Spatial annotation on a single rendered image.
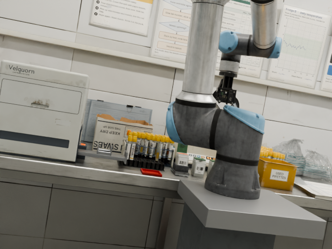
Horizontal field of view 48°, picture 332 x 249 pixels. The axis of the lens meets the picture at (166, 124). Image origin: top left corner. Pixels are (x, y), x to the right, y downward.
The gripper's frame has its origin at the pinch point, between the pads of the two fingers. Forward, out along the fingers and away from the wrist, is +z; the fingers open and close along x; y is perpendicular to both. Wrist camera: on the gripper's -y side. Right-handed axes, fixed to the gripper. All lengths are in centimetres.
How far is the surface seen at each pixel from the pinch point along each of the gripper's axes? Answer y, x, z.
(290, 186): 5.6, 29.8, 19.6
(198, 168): 10.0, -6.3, 17.3
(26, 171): 33, -62, 22
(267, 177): 7.2, 20.1, 17.2
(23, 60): -30, -94, -15
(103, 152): 22.2, -40.3, 14.6
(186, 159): 12.1, -11.5, 14.2
